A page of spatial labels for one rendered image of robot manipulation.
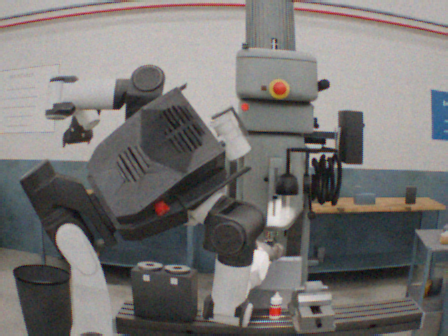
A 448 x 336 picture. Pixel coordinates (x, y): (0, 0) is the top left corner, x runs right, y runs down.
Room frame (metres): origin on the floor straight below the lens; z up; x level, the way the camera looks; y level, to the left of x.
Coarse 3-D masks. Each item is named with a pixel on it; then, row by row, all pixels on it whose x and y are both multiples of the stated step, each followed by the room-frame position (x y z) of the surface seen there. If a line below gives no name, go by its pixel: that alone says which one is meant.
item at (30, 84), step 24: (0, 72) 6.21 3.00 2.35; (24, 72) 6.20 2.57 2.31; (48, 72) 6.19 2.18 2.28; (0, 96) 6.21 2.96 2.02; (24, 96) 6.20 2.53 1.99; (432, 96) 6.05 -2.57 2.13; (0, 120) 6.21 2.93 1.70; (24, 120) 6.20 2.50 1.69; (48, 120) 6.18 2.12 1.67; (432, 120) 6.05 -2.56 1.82
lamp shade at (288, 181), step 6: (282, 174) 1.72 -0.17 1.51; (288, 174) 1.71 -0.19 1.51; (282, 180) 1.70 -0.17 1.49; (288, 180) 1.69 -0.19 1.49; (294, 180) 1.70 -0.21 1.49; (276, 186) 1.71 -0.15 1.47; (282, 186) 1.69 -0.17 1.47; (288, 186) 1.69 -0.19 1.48; (294, 186) 1.69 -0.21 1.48; (276, 192) 1.71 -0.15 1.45; (282, 192) 1.69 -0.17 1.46; (288, 192) 1.69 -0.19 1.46; (294, 192) 1.70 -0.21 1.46
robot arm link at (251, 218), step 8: (240, 208) 1.40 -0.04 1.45; (248, 208) 1.40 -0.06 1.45; (232, 216) 1.33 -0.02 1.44; (240, 216) 1.34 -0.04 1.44; (248, 216) 1.36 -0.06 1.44; (256, 216) 1.39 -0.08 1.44; (248, 224) 1.33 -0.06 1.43; (256, 224) 1.37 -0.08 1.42; (256, 232) 1.37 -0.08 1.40; (248, 248) 1.36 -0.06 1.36; (224, 256) 1.37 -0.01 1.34; (240, 256) 1.36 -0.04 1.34; (248, 256) 1.37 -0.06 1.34; (224, 264) 1.37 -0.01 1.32; (232, 264) 1.36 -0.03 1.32; (240, 264) 1.36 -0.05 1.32; (248, 264) 1.38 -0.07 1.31
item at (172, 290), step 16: (144, 272) 1.86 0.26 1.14; (160, 272) 1.87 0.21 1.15; (176, 272) 1.86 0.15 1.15; (192, 272) 1.90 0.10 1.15; (144, 288) 1.86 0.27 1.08; (160, 288) 1.85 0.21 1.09; (176, 288) 1.84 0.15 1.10; (192, 288) 1.85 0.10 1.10; (144, 304) 1.86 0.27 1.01; (160, 304) 1.85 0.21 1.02; (176, 304) 1.84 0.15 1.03; (192, 304) 1.85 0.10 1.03; (176, 320) 1.84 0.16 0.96; (192, 320) 1.84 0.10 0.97
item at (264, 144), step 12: (252, 132) 1.86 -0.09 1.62; (264, 132) 1.84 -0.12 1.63; (276, 132) 1.85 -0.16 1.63; (252, 144) 1.84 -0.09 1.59; (264, 144) 1.83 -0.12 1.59; (276, 144) 1.83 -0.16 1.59; (288, 144) 1.83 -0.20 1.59; (300, 144) 1.84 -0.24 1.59; (252, 156) 1.84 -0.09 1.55; (264, 156) 1.83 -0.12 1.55; (276, 156) 1.83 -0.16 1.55; (300, 156) 1.84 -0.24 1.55; (252, 168) 1.84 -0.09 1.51; (264, 168) 1.83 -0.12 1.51; (300, 168) 1.84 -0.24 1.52; (252, 180) 1.84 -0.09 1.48; (300, 180) 1.85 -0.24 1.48; (252, 192) 1.84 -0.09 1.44; (264, 192) 1.83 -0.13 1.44; (300, 192) 1.85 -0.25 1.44; (264, 204) 1.83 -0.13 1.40; (288, 204) 1.83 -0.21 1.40; (300, 204) 1.85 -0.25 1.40; (288, 216) 1.83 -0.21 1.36; (276, 228) 1.83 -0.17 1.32
